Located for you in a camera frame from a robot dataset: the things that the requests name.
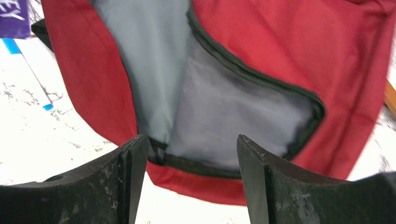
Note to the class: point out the red student backpack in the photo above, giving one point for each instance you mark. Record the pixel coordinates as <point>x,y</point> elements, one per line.
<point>336,52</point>

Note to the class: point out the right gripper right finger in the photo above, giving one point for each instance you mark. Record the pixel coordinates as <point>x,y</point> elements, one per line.
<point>280,192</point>

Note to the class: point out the purple Treehouse book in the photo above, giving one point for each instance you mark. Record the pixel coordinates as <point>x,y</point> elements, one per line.
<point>14,19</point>

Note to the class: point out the wooden shelf rack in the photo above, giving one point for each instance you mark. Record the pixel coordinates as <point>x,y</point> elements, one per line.
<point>390,98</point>

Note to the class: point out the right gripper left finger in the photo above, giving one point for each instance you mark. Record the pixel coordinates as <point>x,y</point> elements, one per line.
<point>106,190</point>

